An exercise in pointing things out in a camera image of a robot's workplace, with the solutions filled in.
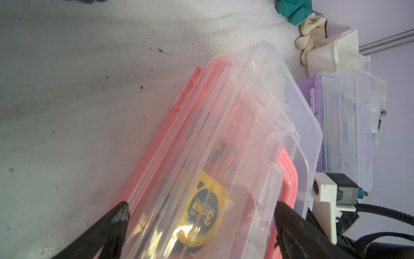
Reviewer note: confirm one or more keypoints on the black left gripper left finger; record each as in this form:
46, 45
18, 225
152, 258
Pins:
104, 239

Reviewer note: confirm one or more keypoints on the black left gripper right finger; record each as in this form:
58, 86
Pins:
298, 239

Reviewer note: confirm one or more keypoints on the pink toolbox with clear lid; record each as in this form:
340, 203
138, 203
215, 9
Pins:
244, 121

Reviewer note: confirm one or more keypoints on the purple toolbox with clear lid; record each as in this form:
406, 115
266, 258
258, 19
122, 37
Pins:
349, 106

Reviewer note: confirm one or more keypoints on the white toolbox with clear lid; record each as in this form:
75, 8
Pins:
338, 53

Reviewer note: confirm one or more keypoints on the yellow tape measure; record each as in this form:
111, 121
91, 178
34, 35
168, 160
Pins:
203, 213

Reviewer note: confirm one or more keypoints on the beige work glove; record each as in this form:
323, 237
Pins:
312, 32

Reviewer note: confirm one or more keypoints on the green work glove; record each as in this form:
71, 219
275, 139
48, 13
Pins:
295, 10

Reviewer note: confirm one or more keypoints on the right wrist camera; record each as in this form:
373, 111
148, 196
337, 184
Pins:
334, 194

